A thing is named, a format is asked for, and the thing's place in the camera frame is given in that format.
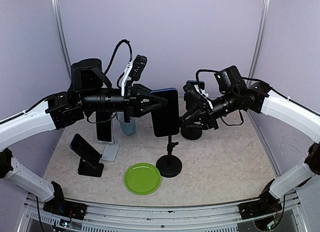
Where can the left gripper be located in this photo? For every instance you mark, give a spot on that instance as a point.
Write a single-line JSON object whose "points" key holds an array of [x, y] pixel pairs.
{"points": [[133, 101]]}

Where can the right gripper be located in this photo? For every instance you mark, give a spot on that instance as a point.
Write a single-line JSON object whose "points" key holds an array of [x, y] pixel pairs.
{"points": [[208, 118]]}

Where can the short black clamp stand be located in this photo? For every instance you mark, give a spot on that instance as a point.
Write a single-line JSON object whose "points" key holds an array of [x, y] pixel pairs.
{"points": [[190, 133]]}

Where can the black phone white case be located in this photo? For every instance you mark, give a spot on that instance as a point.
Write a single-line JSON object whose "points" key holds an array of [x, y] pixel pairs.
{"points": [[103, 126]]}

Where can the tall black clamp stand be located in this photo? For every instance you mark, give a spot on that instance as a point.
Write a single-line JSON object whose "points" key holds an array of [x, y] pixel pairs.
{"points": [[169, 165]]}

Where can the black phone blue case bottom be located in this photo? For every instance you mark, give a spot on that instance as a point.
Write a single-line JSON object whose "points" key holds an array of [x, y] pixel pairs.
{"points": [[85, 151]]}

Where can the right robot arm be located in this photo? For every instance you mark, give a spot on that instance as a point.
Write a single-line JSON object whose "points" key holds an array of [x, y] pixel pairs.
{"points": [[264, 99]]}

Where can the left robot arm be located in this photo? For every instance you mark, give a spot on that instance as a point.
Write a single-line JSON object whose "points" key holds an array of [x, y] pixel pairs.
{"points": [[90, 91]]}

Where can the white folding phone stand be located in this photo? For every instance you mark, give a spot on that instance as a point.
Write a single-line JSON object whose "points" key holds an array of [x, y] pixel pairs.
{"points": [[110, 151]]}

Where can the black folding phone stand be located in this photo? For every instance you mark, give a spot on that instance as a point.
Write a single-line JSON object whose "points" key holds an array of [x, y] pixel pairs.
{"points": [[86, 169]]}

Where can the light blue mug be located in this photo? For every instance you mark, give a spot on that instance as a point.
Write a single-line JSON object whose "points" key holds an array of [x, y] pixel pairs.
{"points": [[128, 129]]}

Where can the green plate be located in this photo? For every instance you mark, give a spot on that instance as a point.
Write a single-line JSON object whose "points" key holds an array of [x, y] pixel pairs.
{"points": [[142, 178]]}

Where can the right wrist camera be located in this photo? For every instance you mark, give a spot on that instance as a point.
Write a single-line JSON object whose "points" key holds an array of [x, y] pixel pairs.
{"points": [[194, 94]]}

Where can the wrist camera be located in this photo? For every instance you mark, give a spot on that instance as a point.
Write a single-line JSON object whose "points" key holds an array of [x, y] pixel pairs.
{"points": [[133, 70], [194, 94]]}

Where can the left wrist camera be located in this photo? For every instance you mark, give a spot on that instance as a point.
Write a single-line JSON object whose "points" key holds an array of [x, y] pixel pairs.
{"points": [[133, 70]]}

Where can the right aluminium frame post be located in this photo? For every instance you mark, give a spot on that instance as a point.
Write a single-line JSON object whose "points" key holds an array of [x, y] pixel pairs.
{"points": [[260, 37]]}

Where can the aluminium frame post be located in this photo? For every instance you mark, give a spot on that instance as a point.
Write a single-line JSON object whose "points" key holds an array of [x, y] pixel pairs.
{"points": [[61, 36], [260, 37]]}

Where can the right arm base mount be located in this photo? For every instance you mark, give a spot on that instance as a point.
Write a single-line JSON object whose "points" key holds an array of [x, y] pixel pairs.
{"points": [[258, 208]]}

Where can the front aluminium rail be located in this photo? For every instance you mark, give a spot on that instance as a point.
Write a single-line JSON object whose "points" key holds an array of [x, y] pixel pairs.
{"points": [[213, 217]]}

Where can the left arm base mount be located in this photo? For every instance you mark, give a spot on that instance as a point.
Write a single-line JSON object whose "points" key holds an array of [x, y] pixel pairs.
{"points": [[66, 208]]}

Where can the left aluminium frame post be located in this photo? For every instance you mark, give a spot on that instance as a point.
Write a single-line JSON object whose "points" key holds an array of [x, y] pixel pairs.
{"points": [[61, 36]]}

